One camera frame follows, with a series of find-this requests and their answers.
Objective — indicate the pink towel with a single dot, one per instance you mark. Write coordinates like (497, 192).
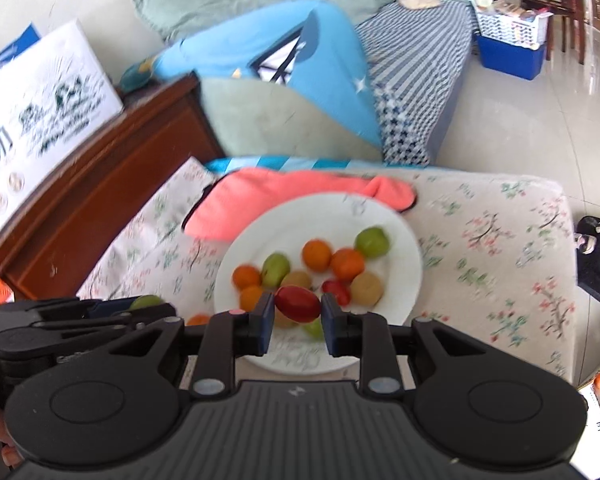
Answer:
(260, 195)

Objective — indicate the black slipper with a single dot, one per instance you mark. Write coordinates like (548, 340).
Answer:
(597, 265)

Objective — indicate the checked bed sheet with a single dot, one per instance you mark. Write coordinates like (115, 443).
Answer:
(415, 60)

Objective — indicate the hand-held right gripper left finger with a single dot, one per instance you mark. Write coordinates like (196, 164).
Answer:
(265, 325)

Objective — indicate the wooden chair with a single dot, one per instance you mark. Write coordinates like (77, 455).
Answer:
(560, 5)

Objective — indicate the blue blanket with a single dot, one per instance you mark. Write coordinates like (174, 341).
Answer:
(220, 55)

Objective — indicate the floral cushion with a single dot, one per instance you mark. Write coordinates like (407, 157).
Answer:
(480, 260)

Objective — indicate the white plate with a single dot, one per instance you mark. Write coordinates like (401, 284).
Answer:
(330, 220)

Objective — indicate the beige round cushion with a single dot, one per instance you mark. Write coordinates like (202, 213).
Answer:
(420, 0)

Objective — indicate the blue plastic bin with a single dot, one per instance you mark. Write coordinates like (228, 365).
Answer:
(510, 60)

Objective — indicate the white plastic basket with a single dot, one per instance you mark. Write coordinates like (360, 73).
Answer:
(500, 27)

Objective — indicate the red tomato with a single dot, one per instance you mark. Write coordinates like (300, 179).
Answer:
(296, 303)
(336, 292)

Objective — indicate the green jujube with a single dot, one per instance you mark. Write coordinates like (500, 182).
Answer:
(314, 330)
(147, 302)
(372, 242)
(275, 267)

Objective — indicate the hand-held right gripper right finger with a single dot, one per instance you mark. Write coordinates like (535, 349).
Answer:
(331, 325)

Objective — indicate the pale green pillow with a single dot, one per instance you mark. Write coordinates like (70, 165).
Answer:
(260, 120)

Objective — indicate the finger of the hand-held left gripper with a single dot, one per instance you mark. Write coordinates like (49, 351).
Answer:
(105, 324)
(55, 306)

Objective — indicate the green quilt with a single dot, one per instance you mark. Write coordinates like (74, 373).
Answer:
(220, 0)

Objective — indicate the white printed carton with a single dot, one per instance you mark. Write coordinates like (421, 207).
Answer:
(70, 60)

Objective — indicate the small orange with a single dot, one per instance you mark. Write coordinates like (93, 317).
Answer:
(347, 264)
(246, 277)
(198, 319)
(251, 297)
(316, 254)

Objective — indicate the wooden bed footboard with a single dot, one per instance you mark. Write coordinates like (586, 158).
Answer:
(105, 185)

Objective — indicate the teal striped cloth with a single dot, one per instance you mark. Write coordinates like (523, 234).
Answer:
(280, 162)

